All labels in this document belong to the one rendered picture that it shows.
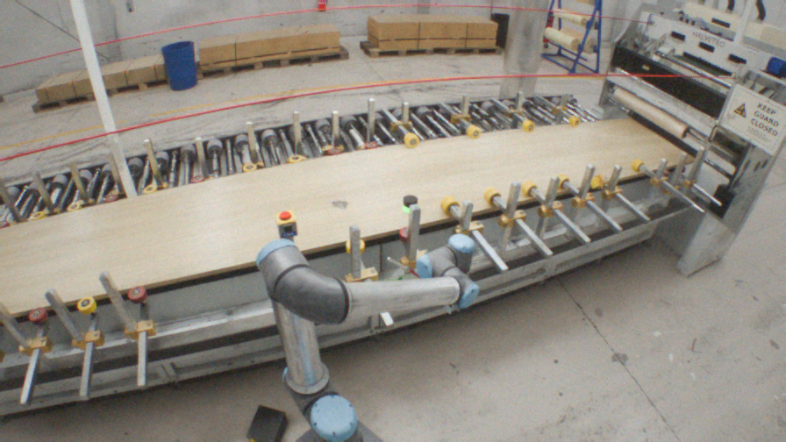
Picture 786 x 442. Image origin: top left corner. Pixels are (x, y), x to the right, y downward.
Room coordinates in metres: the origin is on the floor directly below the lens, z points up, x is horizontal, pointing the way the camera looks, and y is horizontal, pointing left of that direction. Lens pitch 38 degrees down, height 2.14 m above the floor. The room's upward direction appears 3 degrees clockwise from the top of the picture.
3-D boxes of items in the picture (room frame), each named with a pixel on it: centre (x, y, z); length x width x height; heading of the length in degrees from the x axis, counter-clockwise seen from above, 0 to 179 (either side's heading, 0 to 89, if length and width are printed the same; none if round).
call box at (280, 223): (1.18, 0.38, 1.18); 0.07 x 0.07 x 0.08; 23
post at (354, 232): (1.29, 0.14, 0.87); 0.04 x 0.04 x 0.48; 23
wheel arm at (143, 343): (0.84, 1.00, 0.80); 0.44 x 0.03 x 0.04; 23
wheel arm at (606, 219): (1.77, -1.05, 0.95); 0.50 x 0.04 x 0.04; 23
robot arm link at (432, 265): (1.05, -0.15, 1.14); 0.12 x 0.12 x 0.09; 37
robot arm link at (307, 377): (0.76, 0.27, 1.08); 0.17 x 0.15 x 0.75; 37
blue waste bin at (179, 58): (6.10, 3.49, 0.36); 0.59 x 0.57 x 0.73; 20
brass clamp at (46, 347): (0.70, 1.50, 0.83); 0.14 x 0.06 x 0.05; 113
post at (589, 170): (1.79, -1.00, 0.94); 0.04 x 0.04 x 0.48; 23
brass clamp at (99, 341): (0.80, 1.27, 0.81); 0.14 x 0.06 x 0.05; 113
